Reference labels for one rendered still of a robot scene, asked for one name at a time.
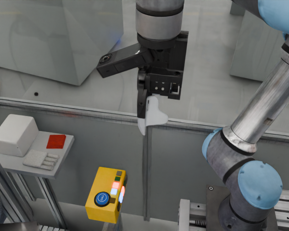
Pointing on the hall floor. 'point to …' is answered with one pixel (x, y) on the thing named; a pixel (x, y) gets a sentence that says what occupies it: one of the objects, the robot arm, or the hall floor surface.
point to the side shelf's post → (52, 201)
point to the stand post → (9, 196)
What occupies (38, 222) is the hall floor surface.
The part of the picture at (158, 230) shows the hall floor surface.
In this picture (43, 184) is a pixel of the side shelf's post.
